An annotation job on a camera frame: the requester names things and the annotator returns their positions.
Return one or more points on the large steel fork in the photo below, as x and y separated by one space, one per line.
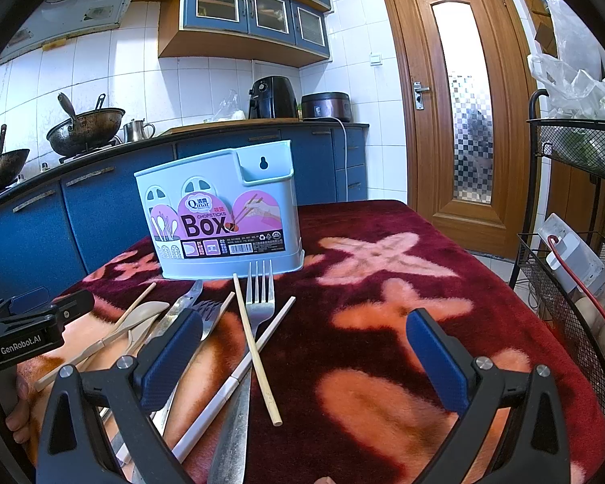
230 455

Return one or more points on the white chopstick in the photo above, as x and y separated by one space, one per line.
191 437

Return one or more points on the white power strip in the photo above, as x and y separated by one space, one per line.
575 252

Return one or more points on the dark rice cooker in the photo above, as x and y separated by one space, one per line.
327 104

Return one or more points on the black air fryer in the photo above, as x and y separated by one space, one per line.
272 97

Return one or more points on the steel kettle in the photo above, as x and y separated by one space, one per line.
138 130

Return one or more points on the small steel fork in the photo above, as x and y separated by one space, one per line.
210 312

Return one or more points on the brown wooden door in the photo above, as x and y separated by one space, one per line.
469 148

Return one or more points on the beige plastic spoon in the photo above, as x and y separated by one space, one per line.
78 336

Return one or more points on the blue glass wall cabinet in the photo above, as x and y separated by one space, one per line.
276 31

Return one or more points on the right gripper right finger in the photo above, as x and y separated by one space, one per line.
533 445

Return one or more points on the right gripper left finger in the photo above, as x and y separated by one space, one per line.
74 446

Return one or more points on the white plastic bags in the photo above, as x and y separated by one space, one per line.
572 78

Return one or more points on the light blue utensil holder box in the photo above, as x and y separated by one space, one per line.
220 213

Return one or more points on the large black wok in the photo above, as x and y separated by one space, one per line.
86 131

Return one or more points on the black wire rack cart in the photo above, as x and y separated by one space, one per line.
561 264

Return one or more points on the person's left hand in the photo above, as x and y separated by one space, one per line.
18 421

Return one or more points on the steel table knife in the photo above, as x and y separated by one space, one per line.
183 302

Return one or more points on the red floral plush table cover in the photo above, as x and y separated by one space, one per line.
356 404

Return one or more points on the grey range hood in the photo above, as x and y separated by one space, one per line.
56 20

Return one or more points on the wooden chopstick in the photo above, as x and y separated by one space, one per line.
131 307
264 385

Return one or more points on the blue base cabinets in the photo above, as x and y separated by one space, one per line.
67 222

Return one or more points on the silver door handle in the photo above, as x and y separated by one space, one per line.
419 91

